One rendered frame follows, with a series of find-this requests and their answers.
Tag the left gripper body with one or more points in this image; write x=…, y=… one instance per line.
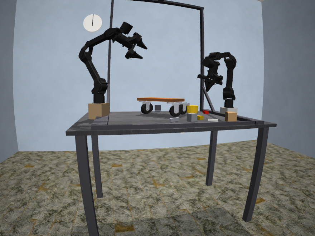
x=206, y=78

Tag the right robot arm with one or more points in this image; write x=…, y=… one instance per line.
x=100, y=84

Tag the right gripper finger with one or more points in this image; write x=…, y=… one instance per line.
x=141, y=44
x=135, y=55

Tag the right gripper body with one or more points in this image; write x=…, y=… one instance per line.
x=131, y=51

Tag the yellow roll with centre hole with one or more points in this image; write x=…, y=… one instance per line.
x=192, y=109

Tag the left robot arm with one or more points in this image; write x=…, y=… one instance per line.
x=209, y=62

